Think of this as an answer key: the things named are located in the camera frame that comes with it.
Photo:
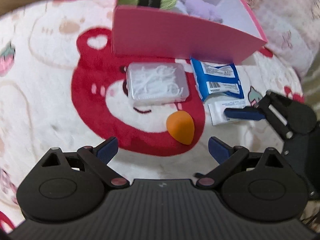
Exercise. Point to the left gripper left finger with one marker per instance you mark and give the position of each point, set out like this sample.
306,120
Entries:
65,186

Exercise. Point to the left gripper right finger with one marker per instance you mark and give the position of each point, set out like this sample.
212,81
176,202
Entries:
257,186

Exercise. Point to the blue tissue packet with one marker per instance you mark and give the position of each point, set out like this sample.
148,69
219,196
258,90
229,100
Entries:
211,80

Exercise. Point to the clear floss pick box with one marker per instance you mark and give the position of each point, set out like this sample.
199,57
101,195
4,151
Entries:
156,83

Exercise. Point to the white tissue packet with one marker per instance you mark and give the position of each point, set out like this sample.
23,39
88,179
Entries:
217,108

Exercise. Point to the purple plush toy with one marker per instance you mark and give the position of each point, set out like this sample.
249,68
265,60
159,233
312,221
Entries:
200,9

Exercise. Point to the orange makeup sponge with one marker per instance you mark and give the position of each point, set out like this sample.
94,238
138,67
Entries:
180,126

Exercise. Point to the bear print fleece blanket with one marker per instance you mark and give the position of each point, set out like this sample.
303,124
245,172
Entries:
61,86

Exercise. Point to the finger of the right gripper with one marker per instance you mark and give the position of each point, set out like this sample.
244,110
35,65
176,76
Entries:
246,113

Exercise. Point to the pink cardboard box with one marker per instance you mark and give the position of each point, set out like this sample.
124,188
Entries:
145,31

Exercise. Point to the pink checkered pillow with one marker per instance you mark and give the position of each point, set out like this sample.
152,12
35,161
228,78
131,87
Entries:
292,30

